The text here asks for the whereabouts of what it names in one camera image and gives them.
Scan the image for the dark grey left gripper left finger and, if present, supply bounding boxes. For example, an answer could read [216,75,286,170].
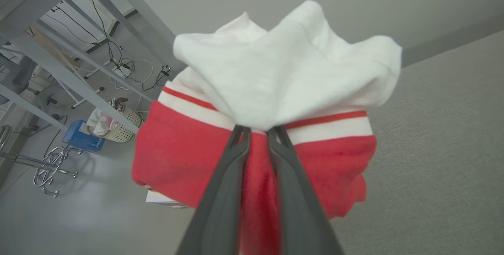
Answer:
[176,125,251,255]

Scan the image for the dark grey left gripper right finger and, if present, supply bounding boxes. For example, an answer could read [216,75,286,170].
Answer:
[267,126,345,255]

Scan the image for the red and white jersey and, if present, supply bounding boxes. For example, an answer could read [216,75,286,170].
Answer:
[131,0,403,255]

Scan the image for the flat white box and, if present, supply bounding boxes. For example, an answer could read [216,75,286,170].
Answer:
[145,190,188,209]

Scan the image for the cream woven laundry basket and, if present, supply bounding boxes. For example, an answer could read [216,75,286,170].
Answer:
[87,98,143,143]

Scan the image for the clothes in laundry basket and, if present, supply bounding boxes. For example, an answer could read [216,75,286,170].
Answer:
[86,107,119,136]

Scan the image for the blue box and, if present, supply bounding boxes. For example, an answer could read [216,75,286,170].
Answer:
[62,120,106,153]

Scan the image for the white power strip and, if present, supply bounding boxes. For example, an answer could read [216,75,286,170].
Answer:
[112,64,132,79]

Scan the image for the chrome chair base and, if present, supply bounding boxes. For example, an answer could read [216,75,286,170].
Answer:
[0,125,84,199]

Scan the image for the dark office chair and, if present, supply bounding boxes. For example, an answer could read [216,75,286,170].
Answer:
[0,55,38,105]

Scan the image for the white cable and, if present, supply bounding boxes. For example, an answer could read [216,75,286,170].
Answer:
[109,58,155,91]

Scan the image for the grey metal frame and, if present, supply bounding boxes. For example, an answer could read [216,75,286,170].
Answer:
[0,0,186,134]

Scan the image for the black cable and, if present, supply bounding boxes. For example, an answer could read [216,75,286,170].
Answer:
[90,0,123,68]

